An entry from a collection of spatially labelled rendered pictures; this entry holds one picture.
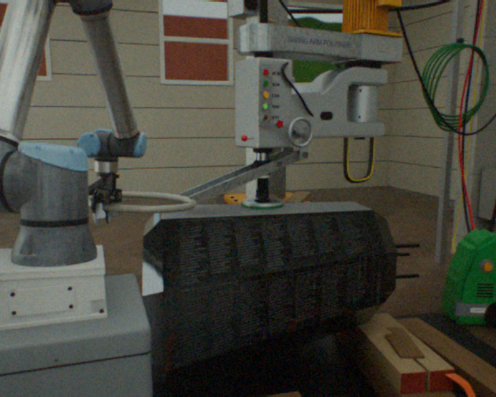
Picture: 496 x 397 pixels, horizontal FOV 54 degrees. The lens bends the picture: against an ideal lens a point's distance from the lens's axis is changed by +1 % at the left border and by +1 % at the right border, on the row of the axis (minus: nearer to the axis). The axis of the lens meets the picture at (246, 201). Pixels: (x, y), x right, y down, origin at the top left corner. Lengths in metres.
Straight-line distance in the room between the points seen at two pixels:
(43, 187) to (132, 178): 7.14
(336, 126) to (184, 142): 5.94
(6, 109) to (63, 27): 7.02
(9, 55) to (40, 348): 0.73
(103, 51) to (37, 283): 0.75
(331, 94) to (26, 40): 1.59
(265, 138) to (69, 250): 1.37
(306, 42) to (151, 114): 5.99
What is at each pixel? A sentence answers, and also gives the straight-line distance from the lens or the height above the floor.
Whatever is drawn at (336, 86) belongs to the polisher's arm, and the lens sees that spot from 2.59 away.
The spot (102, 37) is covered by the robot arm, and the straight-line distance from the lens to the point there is 1.57.
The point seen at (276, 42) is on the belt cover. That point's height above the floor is 1.65.
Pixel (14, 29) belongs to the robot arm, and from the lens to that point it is 1.45.
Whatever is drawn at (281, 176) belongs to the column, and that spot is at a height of 0.93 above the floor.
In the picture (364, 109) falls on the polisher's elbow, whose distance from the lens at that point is 2.75.
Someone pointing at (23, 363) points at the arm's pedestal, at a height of 0.81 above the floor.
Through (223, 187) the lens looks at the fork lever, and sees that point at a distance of 2.27.
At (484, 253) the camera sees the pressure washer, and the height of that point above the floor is 0.48.
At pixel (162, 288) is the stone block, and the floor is 0.62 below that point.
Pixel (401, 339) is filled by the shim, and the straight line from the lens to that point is 2.52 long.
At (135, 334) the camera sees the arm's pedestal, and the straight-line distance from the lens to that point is 1.10.
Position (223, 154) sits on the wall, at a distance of 8.51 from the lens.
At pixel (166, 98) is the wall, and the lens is 8.30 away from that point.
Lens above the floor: 1.29
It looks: 10 degrees down
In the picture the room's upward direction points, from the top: straight up
